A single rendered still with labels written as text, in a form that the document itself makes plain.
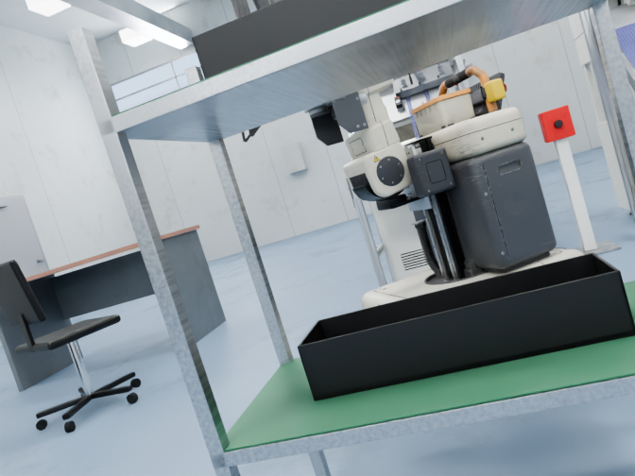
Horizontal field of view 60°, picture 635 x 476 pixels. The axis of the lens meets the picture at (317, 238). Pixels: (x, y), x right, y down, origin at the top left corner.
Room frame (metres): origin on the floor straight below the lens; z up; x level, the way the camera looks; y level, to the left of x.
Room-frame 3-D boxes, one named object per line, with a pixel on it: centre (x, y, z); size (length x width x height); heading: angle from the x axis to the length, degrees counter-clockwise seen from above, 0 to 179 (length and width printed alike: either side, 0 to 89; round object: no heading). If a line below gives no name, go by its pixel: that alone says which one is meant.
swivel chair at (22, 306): (2.80, 1.36, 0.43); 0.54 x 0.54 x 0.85
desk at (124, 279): (4.08, 1.62, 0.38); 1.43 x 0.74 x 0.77; 75
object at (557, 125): (2.90, -1.37, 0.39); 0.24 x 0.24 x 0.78; 75
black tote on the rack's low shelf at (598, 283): (1.04, -0.20, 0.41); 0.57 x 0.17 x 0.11; 75
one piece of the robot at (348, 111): (1.99, -0.20, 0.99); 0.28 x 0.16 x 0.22; 16
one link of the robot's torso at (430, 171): (1.97, -0.34, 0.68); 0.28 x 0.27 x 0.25; 16
